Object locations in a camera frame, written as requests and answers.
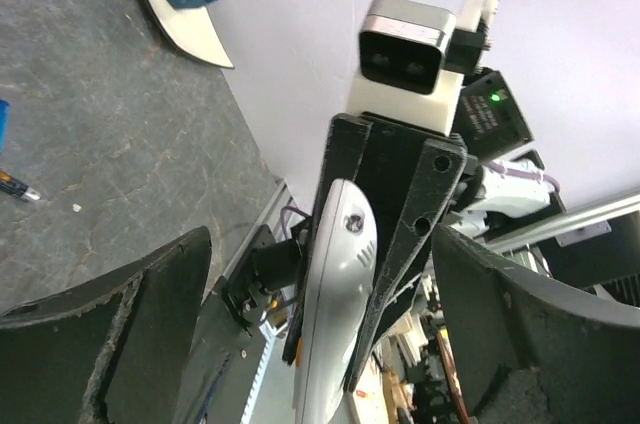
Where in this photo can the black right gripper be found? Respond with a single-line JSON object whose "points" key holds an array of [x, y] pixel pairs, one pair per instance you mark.
{"points": [[408, 174]]}

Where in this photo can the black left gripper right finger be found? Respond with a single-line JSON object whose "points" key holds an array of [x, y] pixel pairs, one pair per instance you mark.
{"points": [[530, 349]]}

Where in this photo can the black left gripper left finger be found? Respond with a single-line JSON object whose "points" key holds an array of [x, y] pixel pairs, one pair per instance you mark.
{"points": [[111, 350]]}

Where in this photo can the white remote control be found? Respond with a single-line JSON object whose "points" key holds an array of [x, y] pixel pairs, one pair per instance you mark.
{"points": [[339, 284]]}

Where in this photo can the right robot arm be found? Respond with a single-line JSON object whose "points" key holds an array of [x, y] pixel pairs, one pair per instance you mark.
{"points": [[490, 124]]}

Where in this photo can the black battery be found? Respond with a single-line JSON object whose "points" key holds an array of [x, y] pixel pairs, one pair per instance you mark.
{"points": [[17, 188]]}

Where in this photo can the white square plate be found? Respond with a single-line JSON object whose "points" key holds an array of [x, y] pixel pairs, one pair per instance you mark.
{"points": [[191, 31]]}

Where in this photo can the blue battery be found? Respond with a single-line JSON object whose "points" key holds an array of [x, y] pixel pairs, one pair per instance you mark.
{"points": [[4, 113]]}

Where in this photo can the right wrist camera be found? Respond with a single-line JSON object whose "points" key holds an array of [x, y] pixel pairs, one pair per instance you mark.
{"points": [[413, 58]]}

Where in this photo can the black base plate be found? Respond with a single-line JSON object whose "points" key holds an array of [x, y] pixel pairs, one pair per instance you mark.
{"points": [[223, 361]]}

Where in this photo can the aluminium frame rail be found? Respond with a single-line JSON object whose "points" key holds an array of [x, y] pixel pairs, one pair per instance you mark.
{"points": [[564, 223]]}

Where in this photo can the white cable duct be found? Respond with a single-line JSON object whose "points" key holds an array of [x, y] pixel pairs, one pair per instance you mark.
{"points": [[270, 333]]}

